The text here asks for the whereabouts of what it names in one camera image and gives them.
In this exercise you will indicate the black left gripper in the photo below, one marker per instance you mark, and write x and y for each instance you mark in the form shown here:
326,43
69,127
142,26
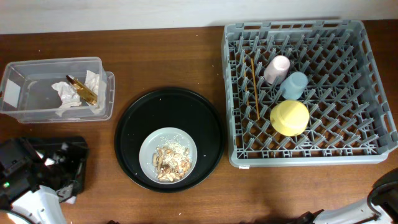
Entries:
68,183

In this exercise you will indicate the white tissue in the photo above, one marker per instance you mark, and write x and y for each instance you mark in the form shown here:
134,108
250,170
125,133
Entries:
68,94

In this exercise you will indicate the grey plate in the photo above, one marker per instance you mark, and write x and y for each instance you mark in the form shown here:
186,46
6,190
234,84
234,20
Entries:
156,139

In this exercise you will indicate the peanut shells and rice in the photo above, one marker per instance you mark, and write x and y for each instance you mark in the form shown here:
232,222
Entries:
172,161

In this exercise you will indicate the wooden chopstick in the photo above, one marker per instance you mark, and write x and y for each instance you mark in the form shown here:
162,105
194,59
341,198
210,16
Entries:
255,88
245,84

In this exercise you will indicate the pink cup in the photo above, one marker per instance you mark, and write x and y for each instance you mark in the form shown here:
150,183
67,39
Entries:
277,70

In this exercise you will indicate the yellow bowl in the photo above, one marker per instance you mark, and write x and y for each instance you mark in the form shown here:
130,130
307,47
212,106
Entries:
290,118

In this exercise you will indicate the blue cup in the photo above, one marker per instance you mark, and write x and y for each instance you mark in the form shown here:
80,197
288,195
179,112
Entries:
293,86

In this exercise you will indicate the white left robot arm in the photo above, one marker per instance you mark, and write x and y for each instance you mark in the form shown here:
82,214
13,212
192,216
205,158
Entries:
42,206

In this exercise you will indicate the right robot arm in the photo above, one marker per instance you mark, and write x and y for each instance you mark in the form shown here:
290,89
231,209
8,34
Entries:
380,206

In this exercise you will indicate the grey dishwasher rack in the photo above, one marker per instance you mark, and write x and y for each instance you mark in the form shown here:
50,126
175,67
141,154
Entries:
350,120

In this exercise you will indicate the black rectangular tray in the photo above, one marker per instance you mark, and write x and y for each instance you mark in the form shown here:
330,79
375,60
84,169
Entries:
61,164

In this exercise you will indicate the clear plastic bin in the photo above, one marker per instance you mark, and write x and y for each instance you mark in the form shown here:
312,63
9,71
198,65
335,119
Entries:
28,96

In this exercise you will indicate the round black tray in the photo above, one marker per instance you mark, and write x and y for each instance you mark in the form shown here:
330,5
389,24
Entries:
170,108

